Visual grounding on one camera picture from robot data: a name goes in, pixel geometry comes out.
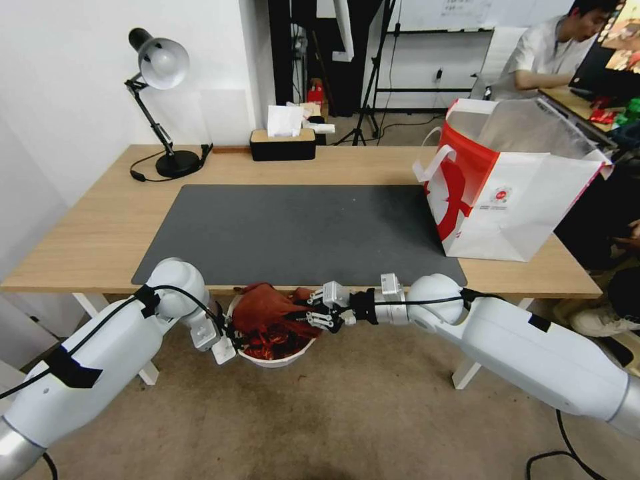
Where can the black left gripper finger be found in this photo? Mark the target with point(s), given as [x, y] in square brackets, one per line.
[232, 334]
[243, 344]

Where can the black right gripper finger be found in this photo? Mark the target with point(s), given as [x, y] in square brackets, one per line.
[314, 296]
[320, 320]

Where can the white round container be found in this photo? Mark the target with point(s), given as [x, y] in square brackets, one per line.
[280, 361]

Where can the red-brown towel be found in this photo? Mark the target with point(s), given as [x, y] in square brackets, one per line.
[262, 305]

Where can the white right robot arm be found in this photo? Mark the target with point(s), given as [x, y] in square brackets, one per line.
[510, 335]

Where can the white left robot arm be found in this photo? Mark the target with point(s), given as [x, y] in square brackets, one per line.
[115, 335]

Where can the red shrimp pile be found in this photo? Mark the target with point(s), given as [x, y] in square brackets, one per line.
[280, 342]

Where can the red and white takeout bag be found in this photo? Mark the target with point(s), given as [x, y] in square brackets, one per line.
[500, 200]

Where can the dark grey desk mat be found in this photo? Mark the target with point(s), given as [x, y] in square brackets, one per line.
[295, 230]

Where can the black tissue box wooden lid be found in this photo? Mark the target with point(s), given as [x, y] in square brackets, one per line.
[282, 147]

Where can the black desk lamp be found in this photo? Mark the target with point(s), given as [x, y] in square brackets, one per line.
[175, 162]

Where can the white paper box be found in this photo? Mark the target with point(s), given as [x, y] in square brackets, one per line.
[320, 126]

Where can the white tissue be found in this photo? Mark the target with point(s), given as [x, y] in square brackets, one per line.
[282, 120]

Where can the small red box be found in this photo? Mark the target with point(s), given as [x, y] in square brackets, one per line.
[316, 95]

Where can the black tripod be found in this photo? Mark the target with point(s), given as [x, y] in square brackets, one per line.
[372, 80]

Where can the person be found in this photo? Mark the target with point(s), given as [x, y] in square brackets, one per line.
[540, 55]
[595, 220]

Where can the wooden side desk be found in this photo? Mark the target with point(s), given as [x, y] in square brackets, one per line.
[570, 102]

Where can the red packet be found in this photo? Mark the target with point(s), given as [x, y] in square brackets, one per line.
[602, 116]

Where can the green packet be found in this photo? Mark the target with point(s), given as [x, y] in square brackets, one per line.
[631, 112]

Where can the black laptop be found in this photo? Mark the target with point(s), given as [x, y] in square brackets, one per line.
[605, 75]

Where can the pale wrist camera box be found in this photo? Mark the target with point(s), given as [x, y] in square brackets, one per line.
[334, 294]
[223, 351]

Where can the black wall charger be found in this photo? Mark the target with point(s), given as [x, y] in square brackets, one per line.
[439, 74]

